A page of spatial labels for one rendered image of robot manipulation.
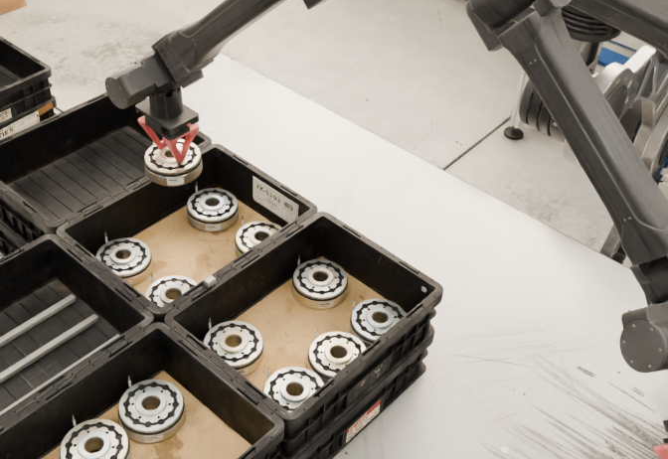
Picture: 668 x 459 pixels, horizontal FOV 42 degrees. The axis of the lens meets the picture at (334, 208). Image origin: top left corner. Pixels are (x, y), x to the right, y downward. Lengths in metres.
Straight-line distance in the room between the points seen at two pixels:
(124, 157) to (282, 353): 0.65
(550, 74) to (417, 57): 3.02
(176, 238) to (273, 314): 0.28
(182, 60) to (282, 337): 0.52
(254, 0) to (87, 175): 0.81
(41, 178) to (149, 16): 2.39
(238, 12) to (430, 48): 2.89
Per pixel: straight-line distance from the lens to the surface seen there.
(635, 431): 1.75
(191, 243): 1.75
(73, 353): 1.58
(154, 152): 1.63
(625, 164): 1.03
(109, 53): 3.99
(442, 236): 2.00
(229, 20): 1.29
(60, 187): 1.92
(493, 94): 3.85
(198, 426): 1.46
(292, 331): 1.58
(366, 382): 1.50
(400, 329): 1.47
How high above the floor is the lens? 2.02
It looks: 40 degrees down
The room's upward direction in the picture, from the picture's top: 5 degrees clockwise
